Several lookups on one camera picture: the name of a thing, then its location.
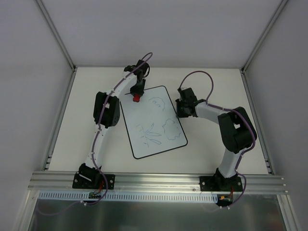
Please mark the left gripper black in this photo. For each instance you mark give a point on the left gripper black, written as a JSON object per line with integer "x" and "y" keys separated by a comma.
{"x": 137, "y": 89}

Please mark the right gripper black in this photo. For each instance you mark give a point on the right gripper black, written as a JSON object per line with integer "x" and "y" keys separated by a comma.
{"x": 179, "y": 109}

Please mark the red whiteboard eraser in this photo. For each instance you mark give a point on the red whiteboard eraser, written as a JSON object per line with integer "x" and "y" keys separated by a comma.
{"x": 136, "y": 98}

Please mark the white whiteboard black rim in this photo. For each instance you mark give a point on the white whiteboard black rim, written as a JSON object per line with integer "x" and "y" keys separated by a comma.
{"x": 151, "y": 123}

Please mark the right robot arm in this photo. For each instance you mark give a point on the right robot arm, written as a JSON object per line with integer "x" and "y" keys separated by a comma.
{"x": 238, "y": 136}

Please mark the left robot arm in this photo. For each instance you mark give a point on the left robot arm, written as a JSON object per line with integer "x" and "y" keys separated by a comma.
{"x": 106, "y": 115}

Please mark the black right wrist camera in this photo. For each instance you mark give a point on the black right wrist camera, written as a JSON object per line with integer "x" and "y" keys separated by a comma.
{"x": 187, "y": 95}

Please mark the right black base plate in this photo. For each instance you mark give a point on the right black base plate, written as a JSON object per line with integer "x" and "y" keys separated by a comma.
{"x": 217, "y": 184}

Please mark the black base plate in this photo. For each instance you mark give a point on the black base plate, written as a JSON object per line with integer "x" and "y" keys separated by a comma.
{"x": 82, "y": 182}
{"x": 217, "y": 184}

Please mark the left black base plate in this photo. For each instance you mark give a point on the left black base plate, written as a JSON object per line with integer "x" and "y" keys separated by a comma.
{"x": 82, "y": 182}

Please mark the white slotted cable duct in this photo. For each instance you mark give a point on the white slotted cable duct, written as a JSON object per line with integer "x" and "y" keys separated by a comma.
{"x": 131, "y": 196}

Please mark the left aluminium frame post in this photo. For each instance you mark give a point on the left aluminium frame post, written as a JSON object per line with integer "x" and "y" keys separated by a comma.
{"x": 49, "y": 21}

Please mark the aluminium frame post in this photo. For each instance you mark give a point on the aluminium frame post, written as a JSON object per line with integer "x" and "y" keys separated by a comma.
{"x": 270, "y": 24}
{"x": 49, "y": 21}

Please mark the aluminium mounting rail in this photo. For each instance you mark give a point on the aluminium mounting rail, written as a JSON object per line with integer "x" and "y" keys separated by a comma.
{"x": 164, "y": 183}

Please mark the right aluminium frame post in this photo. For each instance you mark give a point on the right aluminium frame post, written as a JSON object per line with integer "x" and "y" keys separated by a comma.
{"x": 270, "y": 24}

